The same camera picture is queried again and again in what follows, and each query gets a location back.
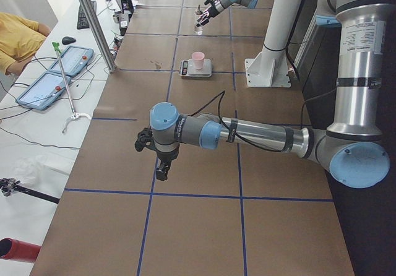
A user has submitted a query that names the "glass sauce bottle metal spout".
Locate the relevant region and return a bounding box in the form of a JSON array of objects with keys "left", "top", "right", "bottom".
[{"left": 194, "top": 4, "right": 204, "bottom": 35}]

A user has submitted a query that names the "pink plastic cup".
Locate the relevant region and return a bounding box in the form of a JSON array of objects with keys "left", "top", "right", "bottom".
[{"left": 191, "top": 51, "right": 205, "bottom": 70}]

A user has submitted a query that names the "grey digital kitchen scale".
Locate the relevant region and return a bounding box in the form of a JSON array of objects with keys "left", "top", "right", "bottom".
[{"left": 179, "top": 58, "right": 212, "bottom": 78}]

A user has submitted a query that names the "brown paper table cover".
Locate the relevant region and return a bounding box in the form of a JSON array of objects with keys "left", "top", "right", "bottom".
[{"left": 32, "top": 0, "right": 353, "bottom": 275}]

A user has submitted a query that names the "grabber stick green tip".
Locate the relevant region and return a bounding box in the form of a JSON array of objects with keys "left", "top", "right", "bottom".
[{"left": 52, "top": 42, "right": 92, "bottom": 134}]

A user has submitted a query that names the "black keyboard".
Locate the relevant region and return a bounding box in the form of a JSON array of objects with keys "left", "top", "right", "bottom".
[{"left": 76, "top": 5, "right": 90, "bottom": 30}]

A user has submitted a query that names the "upper teach pendant tablet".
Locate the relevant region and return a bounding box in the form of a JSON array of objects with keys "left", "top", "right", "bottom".
[{"left": 55, "top": 46, "right": 94, "bottom": 77}]

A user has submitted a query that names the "teach pendant tablet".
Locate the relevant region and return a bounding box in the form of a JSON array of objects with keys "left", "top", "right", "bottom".
[
  {"left": 15, "top": 71, "right": 66, "bottom": 110},
  {"left": 55, "top": 46, "right": 94, "bottom": 77}
]

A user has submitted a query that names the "black computer mouse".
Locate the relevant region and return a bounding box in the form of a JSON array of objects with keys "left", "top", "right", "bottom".
[{"left": 61, "top": 37, "right": 76, "bottom": 45}]

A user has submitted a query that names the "lower teach pendant tablet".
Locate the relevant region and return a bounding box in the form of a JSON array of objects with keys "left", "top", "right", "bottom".
[{"left": 15, "top": 71, "right": 66, "bottom": 110}]

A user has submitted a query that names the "red cylinder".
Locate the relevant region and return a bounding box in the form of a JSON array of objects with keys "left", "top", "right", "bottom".
[{"left": 1, "top": 238, "right": 41, "bottom": 263}]

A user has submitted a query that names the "person in yellow shirt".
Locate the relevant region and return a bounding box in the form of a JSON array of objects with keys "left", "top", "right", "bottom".
[{"left": 1, "top": 12, "right": 51, "bottom": 76}]

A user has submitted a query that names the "near black camera cable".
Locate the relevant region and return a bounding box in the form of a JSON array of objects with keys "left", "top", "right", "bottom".
[{"left": 188, "top": 90, "right": 285, "bottom": 153}]

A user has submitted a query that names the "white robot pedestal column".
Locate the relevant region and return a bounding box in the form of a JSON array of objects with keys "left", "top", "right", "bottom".
[{"left": 245, "top": 0, "right": 301, "bottom": 88}]

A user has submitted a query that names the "aluminium frame post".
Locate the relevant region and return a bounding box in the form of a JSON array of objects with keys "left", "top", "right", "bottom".
[{"left": 79, "top": 0, "right": 116, "bottom": 73}]

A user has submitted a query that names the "black camera tripod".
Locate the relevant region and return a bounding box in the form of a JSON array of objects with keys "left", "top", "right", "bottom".
[{"left": 1, "top": 178, "right": 60, "bottom": 204}]

